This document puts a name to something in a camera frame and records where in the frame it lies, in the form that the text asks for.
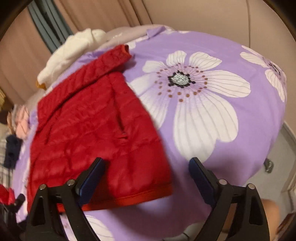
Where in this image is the red quilted down jacket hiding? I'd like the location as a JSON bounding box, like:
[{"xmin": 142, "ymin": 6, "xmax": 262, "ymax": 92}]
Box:
[{"xmin": 27, "ymin": 45, "xmax": 173, "ymax": 211}]

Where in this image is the grey plaid blanket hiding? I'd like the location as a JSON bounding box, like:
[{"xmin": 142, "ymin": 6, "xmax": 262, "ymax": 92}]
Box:
[{"xmin": 0, "ymin": 136, "xmax": 12, "ymax": 186}]

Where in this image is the navy blue fleece garment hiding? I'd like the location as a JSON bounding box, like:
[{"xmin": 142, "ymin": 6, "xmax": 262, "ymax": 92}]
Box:
[{"xmin": 4, "ymin": 135, "xmax": 23, "ymax": 169}]

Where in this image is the pink folded garment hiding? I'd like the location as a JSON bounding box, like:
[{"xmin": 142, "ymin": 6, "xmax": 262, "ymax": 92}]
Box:
[{"xmin": 14, "ymin": 105, "xmax": 30, "ymax": 140}]

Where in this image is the purple floral bed sheet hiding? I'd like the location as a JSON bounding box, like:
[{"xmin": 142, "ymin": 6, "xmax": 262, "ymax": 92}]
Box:
[{"xmin": 13, "ymin": 26, "xmax": 287, "ymax": 240}]

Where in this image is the beige curtain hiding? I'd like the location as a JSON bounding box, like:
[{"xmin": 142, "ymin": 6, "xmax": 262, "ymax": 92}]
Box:
[{"xmin": 1, "ymin": 1, "xmax": 152, "ymax": 104}]

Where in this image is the grey beige pillow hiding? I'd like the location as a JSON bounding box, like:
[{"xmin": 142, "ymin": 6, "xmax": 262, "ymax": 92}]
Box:
[{"xmin": 98, "ymin": 24, "xmax": 163, "ymax": 50}]

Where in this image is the teal window frame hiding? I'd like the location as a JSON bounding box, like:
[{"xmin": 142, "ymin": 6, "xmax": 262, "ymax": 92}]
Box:
[{"xmin": 28, "ymin": 0, "xmax": 73, "ymax": 53}]

